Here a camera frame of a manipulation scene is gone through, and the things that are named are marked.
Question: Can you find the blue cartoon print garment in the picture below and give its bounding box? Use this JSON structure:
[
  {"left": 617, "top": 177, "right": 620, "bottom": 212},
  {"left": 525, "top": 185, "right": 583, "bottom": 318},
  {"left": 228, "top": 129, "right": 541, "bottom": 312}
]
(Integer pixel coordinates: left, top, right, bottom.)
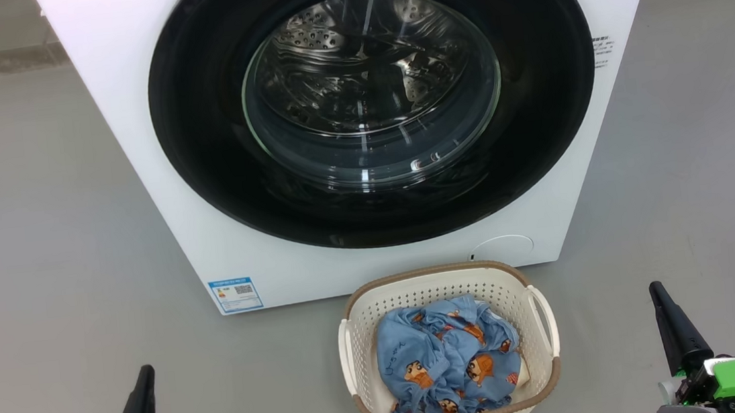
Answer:
[{"left": 372, "top": 291, "right": 528, "bottom": 413}]

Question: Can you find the black round glass washer door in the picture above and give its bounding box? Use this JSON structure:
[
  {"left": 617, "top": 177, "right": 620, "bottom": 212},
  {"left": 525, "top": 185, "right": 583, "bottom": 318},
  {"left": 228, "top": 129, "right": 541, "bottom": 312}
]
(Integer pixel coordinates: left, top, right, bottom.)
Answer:
[{"left": 138, "top": 0, "right": 611, "bottom": 269}]

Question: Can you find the white front-load washing machine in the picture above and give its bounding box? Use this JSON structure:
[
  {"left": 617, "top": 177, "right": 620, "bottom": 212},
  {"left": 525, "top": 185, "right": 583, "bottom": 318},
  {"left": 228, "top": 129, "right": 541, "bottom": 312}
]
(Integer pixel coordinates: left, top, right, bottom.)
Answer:
[{"left": 34, "top": 0, "right": 691, "bottom": 330}]

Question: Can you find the blue energy label sticker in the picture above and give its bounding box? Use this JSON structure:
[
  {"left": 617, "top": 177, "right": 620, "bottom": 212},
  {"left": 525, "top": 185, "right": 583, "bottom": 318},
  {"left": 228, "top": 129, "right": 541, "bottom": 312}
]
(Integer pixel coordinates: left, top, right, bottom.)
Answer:
[{"left": 207, "top": 275, "right": 264, "bottom": 315}]

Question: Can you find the round filter cover panel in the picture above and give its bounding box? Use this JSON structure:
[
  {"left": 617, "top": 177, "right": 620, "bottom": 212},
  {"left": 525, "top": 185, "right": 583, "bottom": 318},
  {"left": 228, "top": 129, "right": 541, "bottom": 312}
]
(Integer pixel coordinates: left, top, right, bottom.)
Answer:
[{"left": 469, "top": 232, "right": 537, "bottom": 269}]

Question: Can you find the cream perforated laundry basket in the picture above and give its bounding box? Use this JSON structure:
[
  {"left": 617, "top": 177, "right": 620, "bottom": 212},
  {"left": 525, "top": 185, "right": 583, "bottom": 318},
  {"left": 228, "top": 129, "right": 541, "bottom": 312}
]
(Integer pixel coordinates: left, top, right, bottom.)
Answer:
[{"left": 332, "top": 255, "right": 567, "bottom": 413}]

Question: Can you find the black text print label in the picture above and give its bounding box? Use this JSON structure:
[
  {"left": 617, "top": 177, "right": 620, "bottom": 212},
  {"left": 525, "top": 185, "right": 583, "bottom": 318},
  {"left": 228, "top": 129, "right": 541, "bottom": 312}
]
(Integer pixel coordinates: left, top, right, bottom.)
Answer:
[{"left": 591, "top": 34, "right": 618, "bottom": 70}]

